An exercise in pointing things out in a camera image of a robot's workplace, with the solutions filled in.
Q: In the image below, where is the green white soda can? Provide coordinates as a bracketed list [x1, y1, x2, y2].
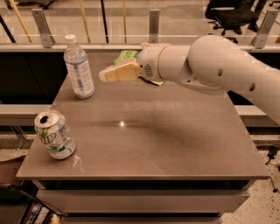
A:
[34, 109, 76, 160]

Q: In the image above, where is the left metal railing bracket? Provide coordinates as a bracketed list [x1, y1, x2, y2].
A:
[31, 8, 55, 48]

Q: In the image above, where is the black office chair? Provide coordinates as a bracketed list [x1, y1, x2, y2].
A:
[205, 0, 268, 34]

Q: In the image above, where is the green snack bag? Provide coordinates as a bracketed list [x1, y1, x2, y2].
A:
[113, 49, 165, 88]

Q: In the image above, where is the clear plastic water bottle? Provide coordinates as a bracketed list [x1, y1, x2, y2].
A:
[64, 34, 95, 99]

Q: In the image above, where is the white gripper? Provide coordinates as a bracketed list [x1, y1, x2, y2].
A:
[99, 42, 168, 82]

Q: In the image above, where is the black power adapter with cable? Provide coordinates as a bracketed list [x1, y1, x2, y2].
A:
[265, 144, 279, 193]

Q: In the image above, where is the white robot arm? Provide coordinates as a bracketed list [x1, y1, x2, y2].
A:
[99, 35, 280, 123]

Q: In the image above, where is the right metal railing bracket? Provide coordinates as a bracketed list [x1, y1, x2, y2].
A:
[252, 9, 279, 49]

